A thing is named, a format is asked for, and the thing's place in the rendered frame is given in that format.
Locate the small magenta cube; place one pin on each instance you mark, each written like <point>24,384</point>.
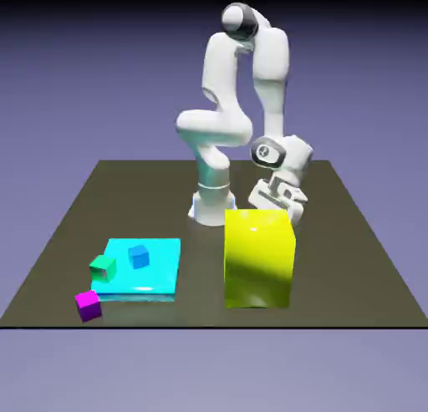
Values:
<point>88,305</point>

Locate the small green cube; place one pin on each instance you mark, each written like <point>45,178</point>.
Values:
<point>103,268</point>

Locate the small blue cube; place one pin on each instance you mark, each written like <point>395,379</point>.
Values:
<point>138,256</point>

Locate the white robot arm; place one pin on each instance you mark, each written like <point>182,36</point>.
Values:
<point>220,84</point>

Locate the large cyan box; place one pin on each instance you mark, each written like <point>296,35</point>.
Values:
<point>150,275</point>

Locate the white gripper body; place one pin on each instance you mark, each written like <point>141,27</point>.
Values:
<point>264,196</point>

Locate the large yellow box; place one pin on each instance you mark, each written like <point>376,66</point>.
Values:
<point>259,258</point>

